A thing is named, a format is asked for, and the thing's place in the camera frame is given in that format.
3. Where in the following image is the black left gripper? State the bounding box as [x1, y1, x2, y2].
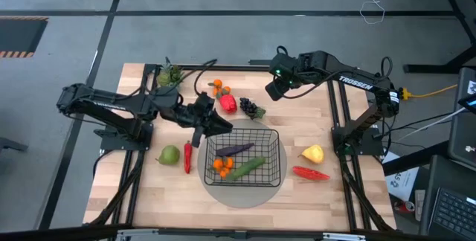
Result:
[160, 91, 234, 149]

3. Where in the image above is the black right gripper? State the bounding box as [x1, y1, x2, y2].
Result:
[264, 52, 300, 102]

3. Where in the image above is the red bell pepper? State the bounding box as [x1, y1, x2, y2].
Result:
[219, 93, 238, 115]

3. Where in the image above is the purple eggplant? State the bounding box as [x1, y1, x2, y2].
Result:
[214, 143, 256, 158]

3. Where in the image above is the dark grape bunch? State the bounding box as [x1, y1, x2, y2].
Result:
[239, 97, 266, 121]

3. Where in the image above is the orange tangerine cluster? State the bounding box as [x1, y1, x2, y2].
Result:
[211, 157, 235, 179]
[208, 79, 232, 99]

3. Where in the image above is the red chili pepper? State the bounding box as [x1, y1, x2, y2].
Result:
[183, 140, 193, 175]

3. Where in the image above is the green cucumber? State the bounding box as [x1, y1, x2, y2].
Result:
[225, 155, 267, 181]

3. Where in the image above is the green pear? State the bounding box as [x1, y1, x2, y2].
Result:
[155, 144, 181, 166]

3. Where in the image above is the yellow pear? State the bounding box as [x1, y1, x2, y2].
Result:
[297, 144, 325, 165]

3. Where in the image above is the red watermelon slice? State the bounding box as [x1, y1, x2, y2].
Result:
[292, 165, 331, 181]

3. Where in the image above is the green artificial succulent plant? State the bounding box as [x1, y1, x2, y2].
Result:
[155, 57, 185, 88]

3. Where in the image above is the round grey mat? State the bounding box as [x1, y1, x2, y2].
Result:
[196, 118, 288, 209]

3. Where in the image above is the red drink can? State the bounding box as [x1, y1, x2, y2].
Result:
[393, 199, 416, 214]

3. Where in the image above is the black phone with lit screen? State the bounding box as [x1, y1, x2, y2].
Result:
[457, 92, 476, 115]

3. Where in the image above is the grey chair leg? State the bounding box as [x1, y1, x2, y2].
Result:
[0, 136, 29, 152]

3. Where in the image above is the black hazard-striped floor mat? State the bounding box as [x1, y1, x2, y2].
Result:
[0, 16, 49, 59]

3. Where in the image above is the black laptop keyboard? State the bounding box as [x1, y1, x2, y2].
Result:
[419, 155, 476, 241]

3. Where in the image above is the black wire basket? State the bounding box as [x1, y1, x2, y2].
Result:
[203, 127, 282, 188]

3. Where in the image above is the black aluminium table frame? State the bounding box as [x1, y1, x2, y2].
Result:
[83, 63, 397, 233]

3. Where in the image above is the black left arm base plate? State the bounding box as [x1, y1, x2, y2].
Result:
[94, 121, 154, 152]

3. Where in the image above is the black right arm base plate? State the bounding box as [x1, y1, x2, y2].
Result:
[332, 126, 384, 156]

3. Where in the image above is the yellow extension cord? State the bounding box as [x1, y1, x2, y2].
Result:
[399, 83, 459, 100]

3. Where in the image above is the black desk leg frame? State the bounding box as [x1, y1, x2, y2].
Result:
[403, 0, 476, 74]

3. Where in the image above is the black table edge rail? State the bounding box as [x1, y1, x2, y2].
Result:
[0, 225, 476, 241]

